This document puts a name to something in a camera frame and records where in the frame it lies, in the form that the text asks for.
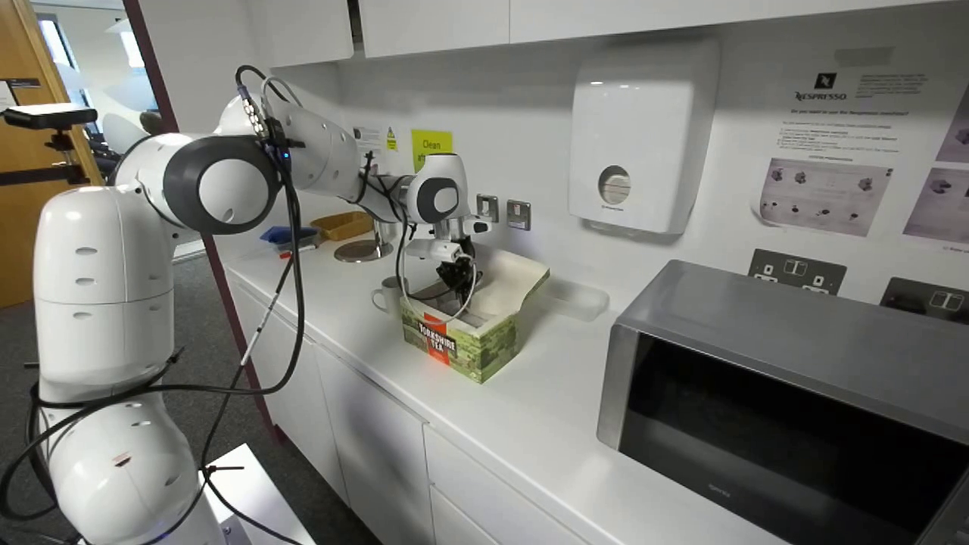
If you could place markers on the blue cloth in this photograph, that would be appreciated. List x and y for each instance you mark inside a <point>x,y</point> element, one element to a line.
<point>285,233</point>

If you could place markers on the white paper towel dispenser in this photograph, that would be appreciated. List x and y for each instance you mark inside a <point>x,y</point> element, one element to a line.
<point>639,134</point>

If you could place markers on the green clean after use poster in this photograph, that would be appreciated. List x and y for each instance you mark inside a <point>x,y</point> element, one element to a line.
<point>429,144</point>

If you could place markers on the green tea box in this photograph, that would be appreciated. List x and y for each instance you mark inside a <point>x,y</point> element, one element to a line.
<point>481,334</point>

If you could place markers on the black double wall socket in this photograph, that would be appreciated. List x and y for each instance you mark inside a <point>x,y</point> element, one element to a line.
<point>792,270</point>

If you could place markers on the round metal drain tray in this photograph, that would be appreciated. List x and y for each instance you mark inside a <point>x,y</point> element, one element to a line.
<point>361,250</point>

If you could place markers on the left wall socket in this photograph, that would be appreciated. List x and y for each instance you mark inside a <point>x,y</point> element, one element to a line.
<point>489,211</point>

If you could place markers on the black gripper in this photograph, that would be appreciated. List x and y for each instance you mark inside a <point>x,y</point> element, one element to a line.
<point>457,260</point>

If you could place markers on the silver microwave oven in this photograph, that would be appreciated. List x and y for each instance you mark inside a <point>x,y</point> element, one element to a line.
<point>818,418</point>

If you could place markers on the brown cardboard box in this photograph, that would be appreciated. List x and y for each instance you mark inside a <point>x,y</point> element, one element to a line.
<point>344,225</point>

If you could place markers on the white mug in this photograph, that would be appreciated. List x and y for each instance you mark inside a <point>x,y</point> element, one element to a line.
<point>386,297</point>

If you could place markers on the white upper cabinets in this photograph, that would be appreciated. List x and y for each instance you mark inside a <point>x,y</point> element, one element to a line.
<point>312,31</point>

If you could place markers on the right wall socket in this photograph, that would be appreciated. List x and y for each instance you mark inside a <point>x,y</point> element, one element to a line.
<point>520,213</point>

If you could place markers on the white instruction sheet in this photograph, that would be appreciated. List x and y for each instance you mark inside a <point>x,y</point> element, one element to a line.
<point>840,140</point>

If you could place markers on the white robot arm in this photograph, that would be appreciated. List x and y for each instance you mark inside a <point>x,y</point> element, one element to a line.
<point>120,467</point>

